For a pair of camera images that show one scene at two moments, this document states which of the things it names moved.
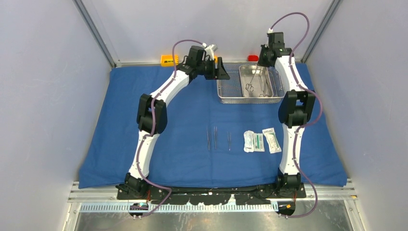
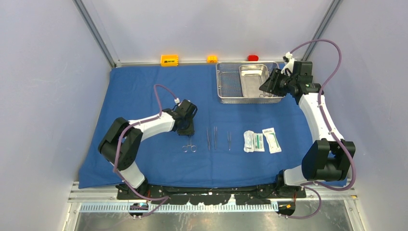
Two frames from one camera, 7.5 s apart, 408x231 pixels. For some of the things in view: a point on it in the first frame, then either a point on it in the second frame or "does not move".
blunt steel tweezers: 215,132 does not move
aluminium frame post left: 96,33 does not move
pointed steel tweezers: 229,140 does not move
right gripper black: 261,62 → 271,84
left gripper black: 220,73 → 189,131
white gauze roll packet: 248,140 does not move
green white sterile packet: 258,142 does not move
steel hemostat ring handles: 248,86 → 193,147
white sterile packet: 273,143 does not move
